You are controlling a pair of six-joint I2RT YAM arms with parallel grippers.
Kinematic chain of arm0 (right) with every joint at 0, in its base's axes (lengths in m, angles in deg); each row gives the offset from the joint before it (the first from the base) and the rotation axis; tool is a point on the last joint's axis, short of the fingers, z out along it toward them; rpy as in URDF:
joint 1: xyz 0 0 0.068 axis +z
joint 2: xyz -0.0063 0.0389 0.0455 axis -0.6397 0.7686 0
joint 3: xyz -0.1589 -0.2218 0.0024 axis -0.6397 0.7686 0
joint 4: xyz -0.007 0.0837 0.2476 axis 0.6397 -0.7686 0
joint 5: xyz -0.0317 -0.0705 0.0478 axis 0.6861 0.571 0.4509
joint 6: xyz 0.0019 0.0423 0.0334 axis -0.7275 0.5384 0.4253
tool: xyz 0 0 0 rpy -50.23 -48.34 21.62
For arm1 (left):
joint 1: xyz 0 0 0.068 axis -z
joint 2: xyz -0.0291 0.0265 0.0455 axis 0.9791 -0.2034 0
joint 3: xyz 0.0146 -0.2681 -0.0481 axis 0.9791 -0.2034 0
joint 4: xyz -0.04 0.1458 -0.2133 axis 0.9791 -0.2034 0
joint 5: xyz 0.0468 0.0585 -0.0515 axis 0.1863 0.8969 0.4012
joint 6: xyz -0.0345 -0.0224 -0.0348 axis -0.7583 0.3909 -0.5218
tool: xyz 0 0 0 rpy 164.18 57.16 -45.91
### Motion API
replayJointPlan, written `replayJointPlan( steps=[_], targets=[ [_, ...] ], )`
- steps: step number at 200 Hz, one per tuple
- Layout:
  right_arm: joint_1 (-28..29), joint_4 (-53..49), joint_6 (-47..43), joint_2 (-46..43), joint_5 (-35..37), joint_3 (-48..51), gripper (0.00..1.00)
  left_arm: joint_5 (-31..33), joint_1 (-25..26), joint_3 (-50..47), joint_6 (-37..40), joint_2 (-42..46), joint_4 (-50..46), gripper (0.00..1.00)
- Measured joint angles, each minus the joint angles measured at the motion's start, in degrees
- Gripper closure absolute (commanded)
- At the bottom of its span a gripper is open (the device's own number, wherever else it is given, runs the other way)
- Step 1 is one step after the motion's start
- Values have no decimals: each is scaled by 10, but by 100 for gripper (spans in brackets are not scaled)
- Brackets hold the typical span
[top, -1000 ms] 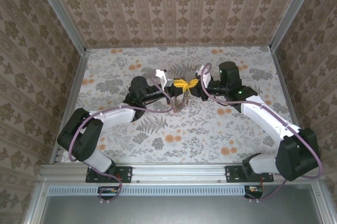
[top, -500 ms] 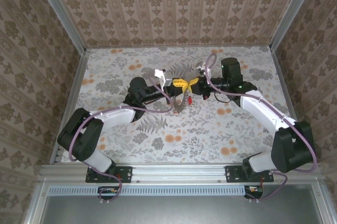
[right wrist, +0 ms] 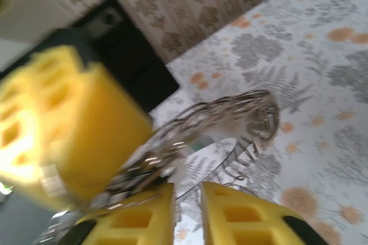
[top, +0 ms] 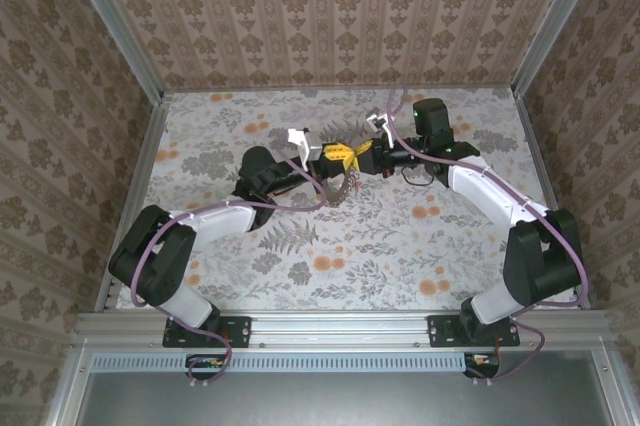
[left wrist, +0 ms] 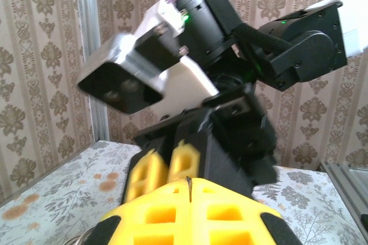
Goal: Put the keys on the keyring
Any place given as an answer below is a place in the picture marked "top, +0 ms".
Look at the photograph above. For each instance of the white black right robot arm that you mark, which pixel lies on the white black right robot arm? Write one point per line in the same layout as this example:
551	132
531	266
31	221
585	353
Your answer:
490	186

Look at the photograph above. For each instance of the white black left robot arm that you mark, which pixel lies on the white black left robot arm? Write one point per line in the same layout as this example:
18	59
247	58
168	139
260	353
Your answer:
215	218

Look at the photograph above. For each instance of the grey metal panel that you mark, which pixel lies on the grey metal panel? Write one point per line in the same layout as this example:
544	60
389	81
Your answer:
340	401

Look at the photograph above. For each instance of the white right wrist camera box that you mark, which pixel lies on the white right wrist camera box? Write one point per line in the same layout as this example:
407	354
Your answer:
376	120

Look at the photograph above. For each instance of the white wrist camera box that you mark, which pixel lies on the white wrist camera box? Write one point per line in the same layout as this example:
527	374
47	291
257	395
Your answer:
305	143
376	120

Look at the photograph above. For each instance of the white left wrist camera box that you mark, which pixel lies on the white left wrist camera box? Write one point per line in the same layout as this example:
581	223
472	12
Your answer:
305	143

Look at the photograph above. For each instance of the thin aluminium back rail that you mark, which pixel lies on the thin aluminium back rail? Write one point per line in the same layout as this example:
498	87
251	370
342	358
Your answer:
340	90

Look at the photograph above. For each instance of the aluminium side rail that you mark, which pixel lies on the aluminium side rail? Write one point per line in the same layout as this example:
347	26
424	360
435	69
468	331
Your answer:
536	146
149	146

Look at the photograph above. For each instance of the aluminium corner post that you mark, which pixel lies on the aluminium corner post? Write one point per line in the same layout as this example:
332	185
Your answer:
554	21
119	31

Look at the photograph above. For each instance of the wide aluminium front rail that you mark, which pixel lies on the wide aluminium front rail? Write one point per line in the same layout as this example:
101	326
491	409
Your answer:
340	328

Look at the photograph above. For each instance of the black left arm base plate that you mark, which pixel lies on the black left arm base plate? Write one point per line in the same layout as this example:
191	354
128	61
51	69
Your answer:
240	333

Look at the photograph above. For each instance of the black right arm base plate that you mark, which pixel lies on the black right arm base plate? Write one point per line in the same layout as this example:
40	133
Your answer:
440	331

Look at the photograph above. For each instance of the aluminium frame bar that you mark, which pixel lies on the aluminium frame bar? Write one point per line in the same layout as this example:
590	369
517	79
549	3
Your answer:
65	401
619	396

